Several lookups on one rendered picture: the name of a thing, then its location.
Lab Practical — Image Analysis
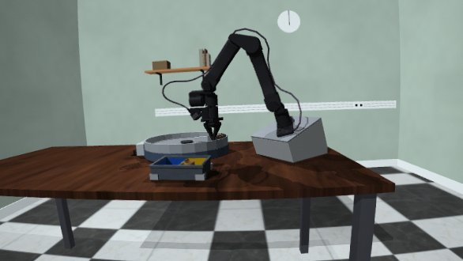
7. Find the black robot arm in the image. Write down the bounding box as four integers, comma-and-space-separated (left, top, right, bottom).
189, 33, 294, 137

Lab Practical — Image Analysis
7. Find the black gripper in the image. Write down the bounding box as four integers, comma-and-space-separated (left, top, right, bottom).
201, 106, 224, 140

